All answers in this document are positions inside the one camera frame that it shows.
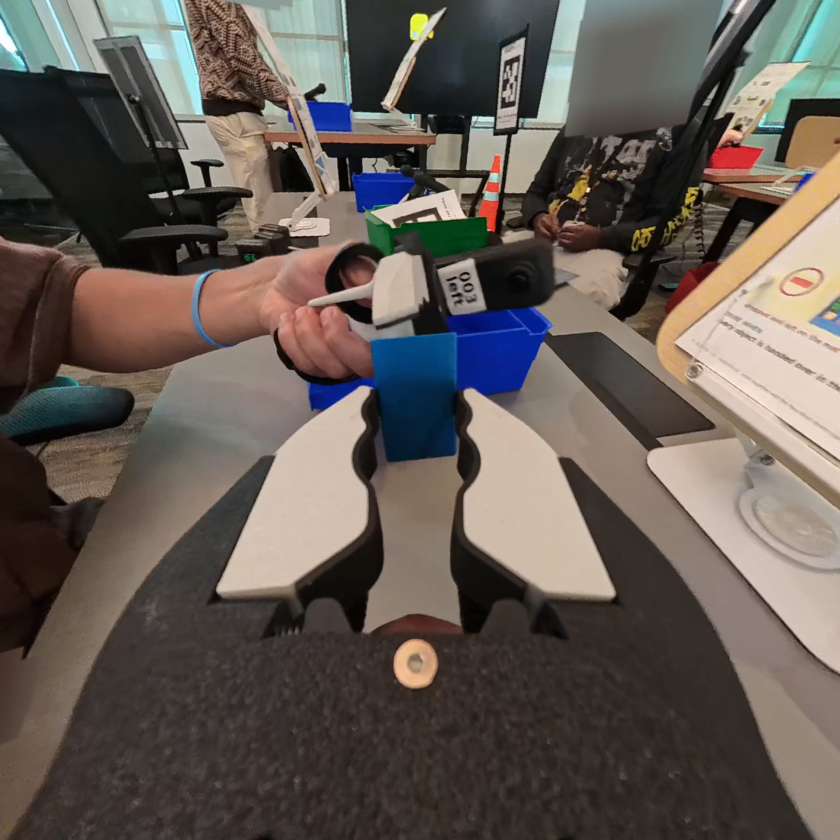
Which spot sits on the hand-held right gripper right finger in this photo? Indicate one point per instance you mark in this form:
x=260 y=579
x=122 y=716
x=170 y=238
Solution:
x=532 y=519

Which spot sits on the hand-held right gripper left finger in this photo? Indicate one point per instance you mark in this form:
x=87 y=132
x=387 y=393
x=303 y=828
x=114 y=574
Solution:
x=299 y=519

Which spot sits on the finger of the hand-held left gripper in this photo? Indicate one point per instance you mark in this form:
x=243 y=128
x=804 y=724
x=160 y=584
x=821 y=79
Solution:
x=394 y=289

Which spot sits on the blue wooden block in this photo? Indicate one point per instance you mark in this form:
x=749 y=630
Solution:
x=415 y=400

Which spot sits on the person's left forearm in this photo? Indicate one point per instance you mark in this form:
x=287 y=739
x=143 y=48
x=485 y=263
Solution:
x=145 y=315

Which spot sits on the grey desk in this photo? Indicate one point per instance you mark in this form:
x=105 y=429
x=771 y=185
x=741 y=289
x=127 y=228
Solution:
x=197 y=433

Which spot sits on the person's left hand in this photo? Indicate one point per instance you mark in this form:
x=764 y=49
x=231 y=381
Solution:
x=302 y=315

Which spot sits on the green plastic bin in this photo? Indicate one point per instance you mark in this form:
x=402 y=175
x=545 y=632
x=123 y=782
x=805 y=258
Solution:
x=453 y=236

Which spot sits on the red floor object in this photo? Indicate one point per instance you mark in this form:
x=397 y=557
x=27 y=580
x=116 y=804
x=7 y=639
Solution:
x=490 y=194

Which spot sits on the white printed paper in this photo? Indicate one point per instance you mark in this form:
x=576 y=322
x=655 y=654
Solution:
x=420 y=208

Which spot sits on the small blue plastic bin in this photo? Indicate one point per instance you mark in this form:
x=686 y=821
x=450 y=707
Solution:
x=322 y=116
x=381 y=190

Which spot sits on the wooden table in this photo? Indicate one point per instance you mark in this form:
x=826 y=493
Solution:
x=355 y=134

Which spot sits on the red bag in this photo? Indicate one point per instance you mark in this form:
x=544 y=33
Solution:
x=689 y=286

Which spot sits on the blue wristband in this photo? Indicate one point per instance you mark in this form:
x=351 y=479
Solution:
x=201 y=315

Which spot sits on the small tag board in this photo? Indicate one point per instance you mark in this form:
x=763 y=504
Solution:
x=511 y=79

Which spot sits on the white board stand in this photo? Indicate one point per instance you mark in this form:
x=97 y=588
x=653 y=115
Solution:
x=735 y=525

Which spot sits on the black monitor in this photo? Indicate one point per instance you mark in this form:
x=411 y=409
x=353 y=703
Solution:
x=453 y=53

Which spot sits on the small red plastic bin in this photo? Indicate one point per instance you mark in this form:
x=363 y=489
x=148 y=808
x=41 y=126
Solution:
x=735 y=156

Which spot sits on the black office chair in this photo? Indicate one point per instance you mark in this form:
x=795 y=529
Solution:
x=92 y=158
x=59 y=410

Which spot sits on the person's brown clothing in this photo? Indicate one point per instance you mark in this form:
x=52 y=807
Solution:
x=33 y=460

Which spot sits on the instruction sheet board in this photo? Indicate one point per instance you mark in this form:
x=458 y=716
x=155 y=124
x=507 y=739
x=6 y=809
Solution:
x=775 y=341

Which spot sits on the grey standing screen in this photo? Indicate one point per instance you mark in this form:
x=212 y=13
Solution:
x=138 y=92

